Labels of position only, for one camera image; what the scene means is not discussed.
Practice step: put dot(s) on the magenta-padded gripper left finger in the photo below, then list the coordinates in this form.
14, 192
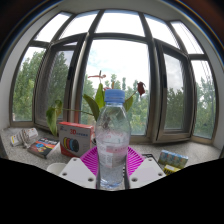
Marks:
78, 171

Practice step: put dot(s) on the light blue printed box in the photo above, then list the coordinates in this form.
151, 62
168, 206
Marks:
172, 158

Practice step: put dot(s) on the long yellow box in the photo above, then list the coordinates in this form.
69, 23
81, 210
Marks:
171, 169

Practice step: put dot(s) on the clear blue-capped water bottle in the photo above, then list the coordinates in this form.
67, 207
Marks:
112, 140

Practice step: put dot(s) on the red and white cardboard box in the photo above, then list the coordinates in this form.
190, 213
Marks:
75, 140

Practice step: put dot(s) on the dark colourful flat box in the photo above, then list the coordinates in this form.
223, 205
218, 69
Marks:
42, 147

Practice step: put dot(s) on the potted plant in white pot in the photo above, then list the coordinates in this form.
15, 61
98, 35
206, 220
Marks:
99, 96

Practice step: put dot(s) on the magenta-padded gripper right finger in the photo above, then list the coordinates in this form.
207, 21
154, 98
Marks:
146, 171

